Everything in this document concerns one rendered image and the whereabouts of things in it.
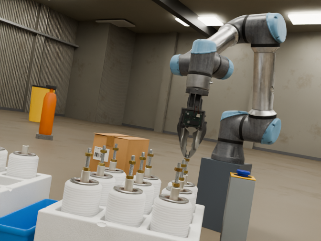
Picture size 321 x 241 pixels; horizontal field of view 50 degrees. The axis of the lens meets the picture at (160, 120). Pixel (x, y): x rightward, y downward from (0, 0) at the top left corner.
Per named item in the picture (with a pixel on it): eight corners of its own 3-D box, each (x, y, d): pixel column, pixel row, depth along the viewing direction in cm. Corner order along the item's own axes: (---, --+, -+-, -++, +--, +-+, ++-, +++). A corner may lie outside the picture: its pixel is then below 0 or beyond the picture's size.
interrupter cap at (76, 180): (103, 187, 88) (103, 184, 88) (75, 186, 84) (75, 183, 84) (91, 180, 94) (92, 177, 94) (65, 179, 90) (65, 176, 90)
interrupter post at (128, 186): (125, 192, 85) (127, 179, 85) (122, 190, 88) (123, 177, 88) (133, 192, 87) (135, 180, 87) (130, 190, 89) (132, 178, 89)
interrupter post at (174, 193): (179, 202, 84) (181, 189, 84) (170, 201, 84) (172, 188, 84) (176, 199, 87) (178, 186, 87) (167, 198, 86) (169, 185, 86)
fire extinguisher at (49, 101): (44, 136, 426) (51, 86, 426) (60, 140, 414) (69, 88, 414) (26, 136, 401) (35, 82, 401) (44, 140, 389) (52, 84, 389)
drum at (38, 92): (55, 124, 708) (60, 89, 707) (36, 122, 669) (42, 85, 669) (40, 121, 732) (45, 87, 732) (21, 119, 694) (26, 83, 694)
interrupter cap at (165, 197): (193, 205, 83) (193, 202, 83) (163, 203, 80) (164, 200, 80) (182, 197, 90) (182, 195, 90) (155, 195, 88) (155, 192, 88)
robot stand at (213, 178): (207, 216, 170) (217, 157, 170) (242, 227, 160) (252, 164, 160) (190, 223, 155) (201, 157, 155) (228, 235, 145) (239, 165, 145)
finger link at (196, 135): (187, 158, 104) (190, 128, 104) (188, 157, 109) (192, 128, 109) (197, 160, 103) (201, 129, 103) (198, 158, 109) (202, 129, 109)
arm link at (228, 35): (229, 13, 152) (164, 54, 121) (252, 11, 145) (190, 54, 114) (232, 38, 157) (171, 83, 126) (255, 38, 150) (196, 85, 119)
